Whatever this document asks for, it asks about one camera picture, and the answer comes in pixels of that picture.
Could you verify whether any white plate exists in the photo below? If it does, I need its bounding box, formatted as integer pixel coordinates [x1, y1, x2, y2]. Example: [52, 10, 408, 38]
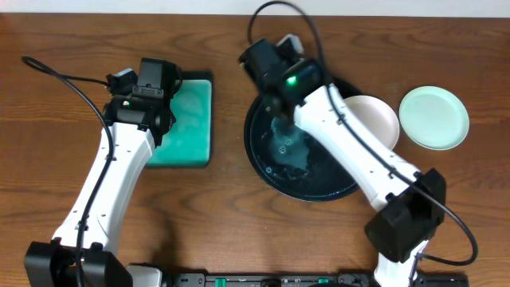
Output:
[344, 95, 400, 150]

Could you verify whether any mint plate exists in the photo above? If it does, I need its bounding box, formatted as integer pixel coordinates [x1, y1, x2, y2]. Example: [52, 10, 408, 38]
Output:
[398, 86, 470, 151]

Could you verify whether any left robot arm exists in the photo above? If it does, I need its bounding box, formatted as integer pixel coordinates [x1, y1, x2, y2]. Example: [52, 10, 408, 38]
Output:
[24, 69, 182, 286]

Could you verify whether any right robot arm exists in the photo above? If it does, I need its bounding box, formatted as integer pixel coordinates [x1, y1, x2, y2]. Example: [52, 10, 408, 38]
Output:
[238, 40, 445, 286]

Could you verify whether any rectangular dark green tray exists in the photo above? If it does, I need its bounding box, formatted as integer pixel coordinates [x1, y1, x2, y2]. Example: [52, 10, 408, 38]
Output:
[146, 71, 214, 168]

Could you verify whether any round black tray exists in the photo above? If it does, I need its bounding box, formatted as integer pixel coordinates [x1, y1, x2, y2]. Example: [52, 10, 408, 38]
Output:
[244, 96, 359, 202]

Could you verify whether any left black cable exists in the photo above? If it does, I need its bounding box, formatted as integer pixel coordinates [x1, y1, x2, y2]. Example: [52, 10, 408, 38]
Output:
[22, 55, 116, 287]

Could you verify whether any black cable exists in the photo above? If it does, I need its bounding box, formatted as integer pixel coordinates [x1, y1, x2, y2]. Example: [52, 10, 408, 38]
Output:
[22, 55, 116, 287]
[246, 0, 479, 267]

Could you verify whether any right black cable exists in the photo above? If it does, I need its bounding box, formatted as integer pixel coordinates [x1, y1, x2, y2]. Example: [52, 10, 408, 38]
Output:
[246, 0, 479, 267]

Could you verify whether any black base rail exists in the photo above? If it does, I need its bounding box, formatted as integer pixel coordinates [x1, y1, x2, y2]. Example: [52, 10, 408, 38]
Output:
[127, 271, 470, 287]

